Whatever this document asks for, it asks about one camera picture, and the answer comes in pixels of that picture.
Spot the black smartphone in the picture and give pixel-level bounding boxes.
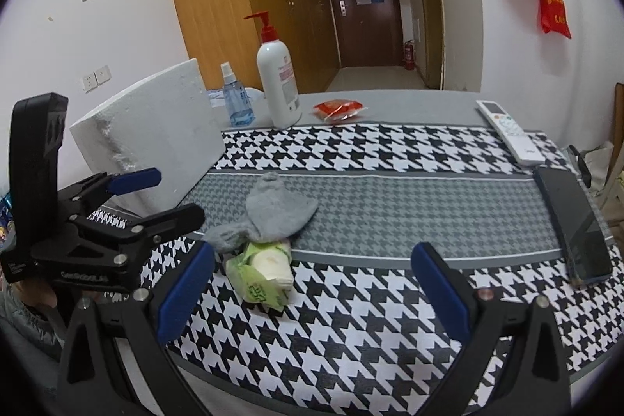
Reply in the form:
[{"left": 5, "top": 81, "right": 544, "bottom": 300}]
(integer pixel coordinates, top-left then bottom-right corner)
[{"left": 532, "top": 166, "right": 614, "bottom": 290}]

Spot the white red pump bottle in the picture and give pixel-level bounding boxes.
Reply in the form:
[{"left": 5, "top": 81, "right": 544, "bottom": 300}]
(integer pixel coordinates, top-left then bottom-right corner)
[{"left": 244, "top": 10, "right": 302, "bottom": 129}]

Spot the white plastic bag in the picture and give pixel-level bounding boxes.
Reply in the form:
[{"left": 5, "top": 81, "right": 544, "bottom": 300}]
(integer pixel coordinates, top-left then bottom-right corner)
[{"left": 582, "top": 142, "right": 617, "bottom": 205}]

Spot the wooden wardrobe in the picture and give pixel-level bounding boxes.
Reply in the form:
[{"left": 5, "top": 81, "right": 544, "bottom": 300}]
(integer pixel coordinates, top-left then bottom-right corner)
[{"left": 161, "top": 0, "right": 339, "bottom": 97}]

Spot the person's left hand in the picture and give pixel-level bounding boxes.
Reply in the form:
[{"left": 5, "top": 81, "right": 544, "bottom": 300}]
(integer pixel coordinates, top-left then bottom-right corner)
[{"left": 20, "top": 282, "right": 60, "bottom": 312}]

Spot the dark brown entrance door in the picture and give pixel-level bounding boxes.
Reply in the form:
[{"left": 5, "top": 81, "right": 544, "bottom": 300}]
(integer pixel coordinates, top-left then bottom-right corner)
[{"left": 321, "top": 0, "right": 403, "bottom": 68}]

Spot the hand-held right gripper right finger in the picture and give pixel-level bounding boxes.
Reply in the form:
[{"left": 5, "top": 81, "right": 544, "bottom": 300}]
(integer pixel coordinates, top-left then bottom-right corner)
[{"left": 410, "top": 242, "right": 572, "bottom": 416}]

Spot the grey sock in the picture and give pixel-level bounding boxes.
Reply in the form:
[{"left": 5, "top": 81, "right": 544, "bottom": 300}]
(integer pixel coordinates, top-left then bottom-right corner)
[{"left": 202, "top": 172, "right": 320, "bottom": 253}]

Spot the green tissue pack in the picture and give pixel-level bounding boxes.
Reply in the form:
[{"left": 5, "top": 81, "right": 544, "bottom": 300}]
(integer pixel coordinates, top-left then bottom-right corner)
[{"left": 225, "top": 239, "right": 294, "bottom": 310}]

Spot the white foam box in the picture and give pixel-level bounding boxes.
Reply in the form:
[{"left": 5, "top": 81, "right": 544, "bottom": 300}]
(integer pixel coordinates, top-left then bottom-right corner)
[{"left": 69, "top": 58, "right": 226, "bottom": 214}]

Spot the red snack packet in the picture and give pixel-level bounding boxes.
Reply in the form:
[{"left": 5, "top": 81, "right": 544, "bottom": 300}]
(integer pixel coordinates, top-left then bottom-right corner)
[{"left": 313, "top": 98, "right": 367, "bottom": 123}]

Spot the houndstooth tablecloth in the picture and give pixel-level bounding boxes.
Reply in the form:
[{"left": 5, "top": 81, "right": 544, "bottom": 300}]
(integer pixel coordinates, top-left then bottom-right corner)
[{"left": 88, "top": 89, "right": 624, "bottom": 416}]

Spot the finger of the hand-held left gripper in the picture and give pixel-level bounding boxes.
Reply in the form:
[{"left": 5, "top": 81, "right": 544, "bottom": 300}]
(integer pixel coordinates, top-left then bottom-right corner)
[
  {"left": 61, "top": 168, "right": 163, "bottom": 223},
  {"left": 73, "top": 203, "right": 206, "bottom": 267}
]

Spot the blue spray bottle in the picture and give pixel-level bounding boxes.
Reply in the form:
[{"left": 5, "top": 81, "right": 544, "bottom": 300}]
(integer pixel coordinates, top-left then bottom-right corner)
[{"left": 219, "top": 62, "right": 255, "bottom": 127}]

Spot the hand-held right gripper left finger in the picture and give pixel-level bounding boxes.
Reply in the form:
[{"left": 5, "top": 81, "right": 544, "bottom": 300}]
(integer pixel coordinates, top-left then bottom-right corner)
[{"left": 56, "top": 241, "right": 218, "bottom": 416}]

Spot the white remote control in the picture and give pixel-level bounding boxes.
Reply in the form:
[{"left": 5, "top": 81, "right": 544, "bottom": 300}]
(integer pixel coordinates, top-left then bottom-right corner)
[{"left": 476, "top": 100, "right": 546, "bottom": 166}]

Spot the colourful printed cloth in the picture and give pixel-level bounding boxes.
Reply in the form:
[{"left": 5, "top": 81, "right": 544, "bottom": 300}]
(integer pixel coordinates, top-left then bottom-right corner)
[{"left": 0, "top": 192, "right": 15, "bottom": 246}]

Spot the person's left forearm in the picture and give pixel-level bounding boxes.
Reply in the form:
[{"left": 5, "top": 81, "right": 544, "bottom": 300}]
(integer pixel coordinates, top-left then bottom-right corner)
[{"left": 0, "top": 292, "right": 66, "bottom": 361}]

